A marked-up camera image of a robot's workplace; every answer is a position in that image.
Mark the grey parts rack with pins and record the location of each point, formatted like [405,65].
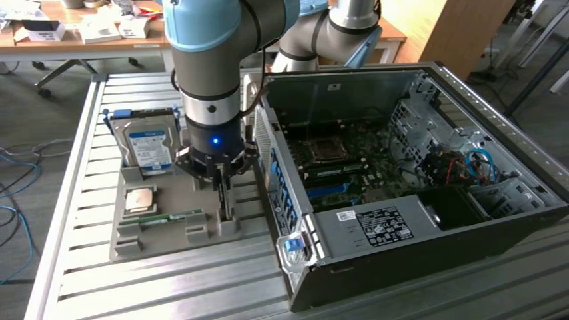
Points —
[177,233]

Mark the black and white box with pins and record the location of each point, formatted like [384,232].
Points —
[44,35]

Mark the flat white box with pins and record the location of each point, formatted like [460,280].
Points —
[97,33]

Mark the white table frame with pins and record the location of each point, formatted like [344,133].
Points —
[517,30]

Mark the tape roll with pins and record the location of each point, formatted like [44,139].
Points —
[93,3]

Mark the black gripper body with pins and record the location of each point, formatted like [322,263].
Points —
[214,140]

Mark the silver CPU chip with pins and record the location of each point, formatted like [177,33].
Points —
[138,199]

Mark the grey power supply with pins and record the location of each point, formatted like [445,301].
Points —
[346,230]

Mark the green RAM stick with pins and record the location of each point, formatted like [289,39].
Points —
[160,218]

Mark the blue expansion slot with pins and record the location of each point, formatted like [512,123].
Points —
[329,191]

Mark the metal CPU socket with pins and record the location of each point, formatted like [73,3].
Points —
[329,149]

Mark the green motherboard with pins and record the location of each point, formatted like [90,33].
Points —
[377,166]

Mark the silver disk bay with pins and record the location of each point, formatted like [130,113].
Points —
[506,198]

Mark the grey cup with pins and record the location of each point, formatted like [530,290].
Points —
[72,3]

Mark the white printed box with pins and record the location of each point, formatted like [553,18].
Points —
[133,30]

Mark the wooden cabinet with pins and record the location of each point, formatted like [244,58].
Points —
[466,33]

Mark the dark slanted pole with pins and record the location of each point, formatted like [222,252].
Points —
[537,78]

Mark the black open PC case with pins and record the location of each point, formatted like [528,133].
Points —
[400,276]

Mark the hard disk blue carrier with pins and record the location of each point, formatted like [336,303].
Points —
[148,146]

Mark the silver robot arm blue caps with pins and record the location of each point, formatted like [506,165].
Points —
[213,50]

